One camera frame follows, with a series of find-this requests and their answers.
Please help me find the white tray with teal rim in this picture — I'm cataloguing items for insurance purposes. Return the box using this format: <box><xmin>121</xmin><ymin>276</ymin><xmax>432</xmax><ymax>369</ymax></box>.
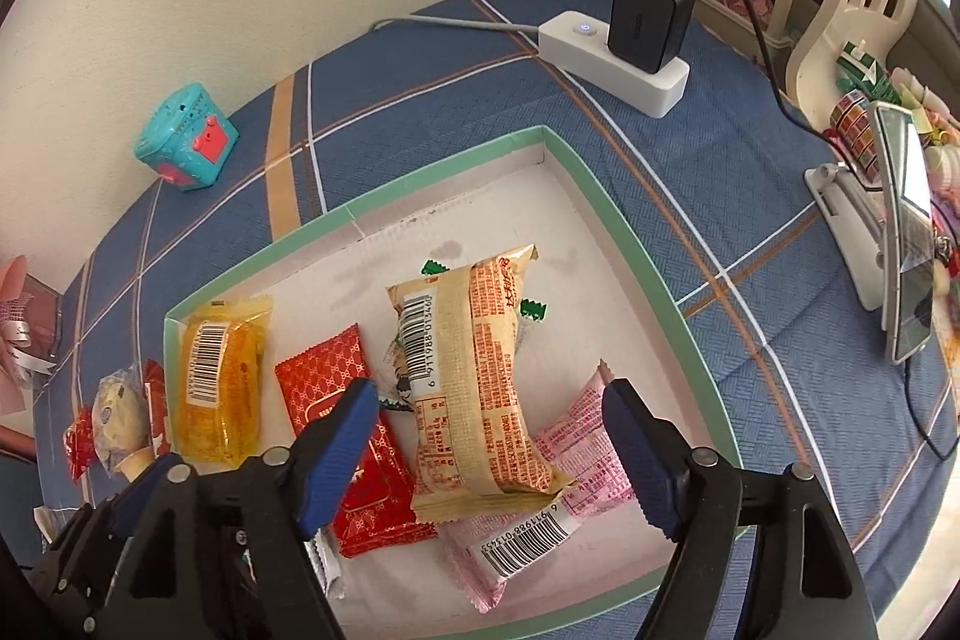
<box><xmin>161</xmin><ymin>125</ymin><xmax>751</xmax><ymax>640</ymax></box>

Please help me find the white phone stand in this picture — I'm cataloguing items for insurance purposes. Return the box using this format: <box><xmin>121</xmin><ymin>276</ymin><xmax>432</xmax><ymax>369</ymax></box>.
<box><xmin>804</xmin><ymin>164</ymin><xmax>890</xmax><ymax>311</ymax></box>

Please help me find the pink patterned slipper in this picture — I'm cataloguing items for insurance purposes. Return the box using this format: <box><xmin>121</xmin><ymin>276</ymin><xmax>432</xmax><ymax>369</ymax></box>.
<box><xmin>701</xmin><ymin>0</ymin><xmax>777</xmax><ymax>37</ymax></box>

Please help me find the black charger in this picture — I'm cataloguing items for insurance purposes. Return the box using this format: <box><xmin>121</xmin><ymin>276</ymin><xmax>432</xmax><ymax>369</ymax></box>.
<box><xmin>606</xmin><ymin>0</ymin><xmax>698</xmax><ymax>75</ymax></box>

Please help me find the clear yellow snack packet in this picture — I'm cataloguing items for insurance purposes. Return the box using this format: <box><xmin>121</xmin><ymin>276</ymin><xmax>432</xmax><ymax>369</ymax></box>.
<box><xmin>166</xmin><ymin>297</ymin><xmax>275</xmax><ymax>468</ymax></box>

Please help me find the green cookie packet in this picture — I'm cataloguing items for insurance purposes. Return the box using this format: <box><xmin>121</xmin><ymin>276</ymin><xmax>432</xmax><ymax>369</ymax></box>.
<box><xmin>379</xmin><ymin>257</ymin><xmax>548</xmax><ymax>416</ymax></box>

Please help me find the colourful sticker roll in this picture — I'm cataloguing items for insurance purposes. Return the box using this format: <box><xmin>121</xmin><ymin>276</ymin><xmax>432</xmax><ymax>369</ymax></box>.
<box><xmin>829</xmin><ymin>89</ymin><xmax>886</xmax><ymax>176</ymax></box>

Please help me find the yellow orange cake roll packet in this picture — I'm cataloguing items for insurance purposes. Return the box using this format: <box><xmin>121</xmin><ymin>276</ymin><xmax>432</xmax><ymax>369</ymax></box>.
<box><xmin>385</xmin><ymin>244</ymin><xmax>578</xmax><ymax>525</ymax></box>

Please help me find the clear bun packet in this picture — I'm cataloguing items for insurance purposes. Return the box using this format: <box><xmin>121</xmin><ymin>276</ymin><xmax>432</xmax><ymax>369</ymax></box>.
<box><xmin>88</xmin><ymin>366</ymin><xmax>155</xmax><ymax>480</ymax></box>

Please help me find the smartphone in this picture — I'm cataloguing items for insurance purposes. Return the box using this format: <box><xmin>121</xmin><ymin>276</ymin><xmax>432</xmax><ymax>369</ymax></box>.
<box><xmin>870</xmin><ymin>100</ymin><xmax>938</xmax><ymax>363</ymax></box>

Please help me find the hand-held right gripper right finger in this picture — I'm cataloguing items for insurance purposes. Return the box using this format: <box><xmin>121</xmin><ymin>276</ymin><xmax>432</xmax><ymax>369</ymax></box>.
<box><xmin>600</xmin><ymin>377</ymin><xmax>878</xmax><ymax>640</ymax></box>

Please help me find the white power strip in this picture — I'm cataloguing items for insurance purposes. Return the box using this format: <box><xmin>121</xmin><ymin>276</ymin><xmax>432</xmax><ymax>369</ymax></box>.
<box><xmin>538</xmin><ymin>10</ymin><xmax>691</xmax><ymax>120</ymax></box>

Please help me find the pink snack packet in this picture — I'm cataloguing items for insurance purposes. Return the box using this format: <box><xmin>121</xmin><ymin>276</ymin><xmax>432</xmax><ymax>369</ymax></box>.
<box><xmin>439</xmin><ymin>362</ymin><xmax>661</xmax><ymax>615</ymax></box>

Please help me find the small red snack packet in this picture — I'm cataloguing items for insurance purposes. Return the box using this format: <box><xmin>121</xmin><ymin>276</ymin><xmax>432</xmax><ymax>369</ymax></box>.
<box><xmin>61</xmin><ymin>406</ymin><xmax>98</xmax><ymax>482</ymax></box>

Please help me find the grey power strip cable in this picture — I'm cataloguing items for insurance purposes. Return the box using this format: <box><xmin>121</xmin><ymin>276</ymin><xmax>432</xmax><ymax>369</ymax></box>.
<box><xmin>371</xmin><ymin>14</ymin><xmax>545</xmax><ymax>41</ymax></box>

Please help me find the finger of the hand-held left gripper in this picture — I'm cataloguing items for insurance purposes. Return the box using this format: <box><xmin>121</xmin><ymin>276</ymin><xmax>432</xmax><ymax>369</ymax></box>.
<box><xmin>30</xmin><ymin>452</ymin><xmax>185</xmax><ymax>640</ymax></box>

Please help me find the red patterned snack packet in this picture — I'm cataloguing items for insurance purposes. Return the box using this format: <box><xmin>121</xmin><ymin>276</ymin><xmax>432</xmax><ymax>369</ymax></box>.
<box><xmin>274</xmin><ymin>323</ymin><xmax>440</xmax><ymax>560</ymax></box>

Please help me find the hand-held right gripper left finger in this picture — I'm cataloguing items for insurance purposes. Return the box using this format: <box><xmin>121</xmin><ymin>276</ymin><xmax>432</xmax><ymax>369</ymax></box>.
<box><xmin>101</xmin><ymin>377</ymin><xmax>380</xmax><ymax>640</ymax></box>

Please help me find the green striped packet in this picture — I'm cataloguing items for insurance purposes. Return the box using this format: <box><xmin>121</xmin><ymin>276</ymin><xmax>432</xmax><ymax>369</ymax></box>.
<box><xmin>836</xmin><ymin>40</ymin><xmax>897</xmax><ymax>90</ymax></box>

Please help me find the teal toy box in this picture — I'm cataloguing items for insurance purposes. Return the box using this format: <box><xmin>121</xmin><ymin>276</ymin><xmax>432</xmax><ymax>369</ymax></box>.
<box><xmin>133</xmin><ymin>82</ymin><xmax>239</xmax><ymax>193</ymax></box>

